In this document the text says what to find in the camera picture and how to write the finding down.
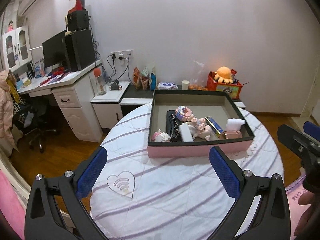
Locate black beaded hair clip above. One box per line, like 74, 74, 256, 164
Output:
169, 114, 182, 141

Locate white paper cup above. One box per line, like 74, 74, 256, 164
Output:
182, 80, 190, 90

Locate black computer monitor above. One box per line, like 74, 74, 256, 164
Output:
42, 30, 66, 68

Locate black remote control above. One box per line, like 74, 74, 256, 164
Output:
166, 110, 182, 142

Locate striped white tablecloth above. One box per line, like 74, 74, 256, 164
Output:
89, 102, 284, 240

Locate white pink brick toy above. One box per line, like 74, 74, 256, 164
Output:
151, 129, 171, 142

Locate black low shelf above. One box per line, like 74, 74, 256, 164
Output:
120, 83, 247, 111

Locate white low cabinet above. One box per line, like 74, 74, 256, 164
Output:
91, 81, 130, 129

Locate white glass door cabinet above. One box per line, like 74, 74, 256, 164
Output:
2, 25, 33, 72

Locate white desk with drawers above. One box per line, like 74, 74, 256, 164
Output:
18, 60, 103, 142

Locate orange lid water bottle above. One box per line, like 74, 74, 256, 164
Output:
93, 67, 107, 95

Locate wall power outlet strip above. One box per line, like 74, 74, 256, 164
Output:
110, 49, 133, 60

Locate snack bags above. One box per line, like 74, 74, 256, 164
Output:
132, 67, 157, 91

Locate white power adapter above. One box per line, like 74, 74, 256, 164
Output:
178, 123, 194, 142

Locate red cartoon storage crate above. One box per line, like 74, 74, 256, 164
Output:
206, 72, 244, 100

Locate black computer tower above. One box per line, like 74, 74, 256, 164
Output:
63, 29, 95, 72

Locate pink pig doll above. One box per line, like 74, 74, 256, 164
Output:
187, 118, 213, 141

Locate pink purple brick toy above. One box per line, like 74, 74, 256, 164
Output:
175, 106, 195, 122

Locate pink black storage box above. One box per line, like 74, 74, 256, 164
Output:
148, 90, 254, 158

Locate black speaker box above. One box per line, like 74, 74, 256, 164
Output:
66, 10, 89, 31

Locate blue gold small box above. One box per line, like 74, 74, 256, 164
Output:
205, 116, 223, 138

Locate person's hand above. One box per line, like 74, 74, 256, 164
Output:
293, 191, 319, 236

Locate black office chair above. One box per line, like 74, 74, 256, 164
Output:
12, 101, 59, 153

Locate wet wipes pack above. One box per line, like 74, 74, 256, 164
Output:
157, 82, 178, 90

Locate clear plastic bag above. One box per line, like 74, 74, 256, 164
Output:
188, 61, 208, 90

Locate orange octopus plush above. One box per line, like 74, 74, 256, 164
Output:
213, 66, 233, 84

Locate rose gold metallic jar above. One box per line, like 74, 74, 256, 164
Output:
219, 131, 242, 140

